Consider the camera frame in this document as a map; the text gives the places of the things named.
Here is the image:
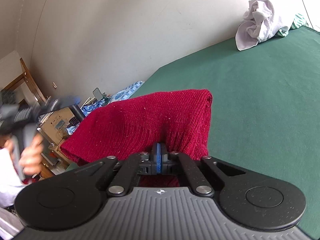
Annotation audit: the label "person's white shirt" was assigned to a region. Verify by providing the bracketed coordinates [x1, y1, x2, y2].
[0, 147, 32, 208]

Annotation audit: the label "wooden chair frame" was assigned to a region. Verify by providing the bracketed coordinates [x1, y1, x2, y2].
[0, 57, 47, 106]

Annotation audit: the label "small standing mirror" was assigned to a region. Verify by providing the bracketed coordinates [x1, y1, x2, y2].
[92, 88, 104, 101]

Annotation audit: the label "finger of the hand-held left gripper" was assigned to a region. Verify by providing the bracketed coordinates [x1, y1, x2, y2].
[37, 95, 81, 113]

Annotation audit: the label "white crumpled garment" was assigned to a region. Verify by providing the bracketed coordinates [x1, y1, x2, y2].
[235, 0, 296, 51]

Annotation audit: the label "person's grey pants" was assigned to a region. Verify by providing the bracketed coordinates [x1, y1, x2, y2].
[0, 207, 25, 240]

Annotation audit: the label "blue patterned towel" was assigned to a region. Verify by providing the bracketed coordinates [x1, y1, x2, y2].
[80, 80, 146, 117]

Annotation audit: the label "green striped cloth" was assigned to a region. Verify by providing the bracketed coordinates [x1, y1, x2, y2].
[278, 13, 309, 38]

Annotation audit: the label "green table cover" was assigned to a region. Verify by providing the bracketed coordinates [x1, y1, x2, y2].
[70, 25, 320, 239]

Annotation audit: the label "thin cable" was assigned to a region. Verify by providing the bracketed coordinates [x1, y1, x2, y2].
[294, 0, 316, 28]

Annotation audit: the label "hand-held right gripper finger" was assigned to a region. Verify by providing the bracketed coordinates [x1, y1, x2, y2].
[74, 142, 160, 198]
[159, 142, 247, 198]

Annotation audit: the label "person's left hand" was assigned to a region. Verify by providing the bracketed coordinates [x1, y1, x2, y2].
[19, 131, 45, 179]

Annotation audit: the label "red knit sweater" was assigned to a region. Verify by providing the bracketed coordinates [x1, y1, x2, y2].
[59, 89, 213, 188]

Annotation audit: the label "cardboard box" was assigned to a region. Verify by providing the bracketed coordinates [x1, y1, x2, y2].
[39, 106, 83, 146]

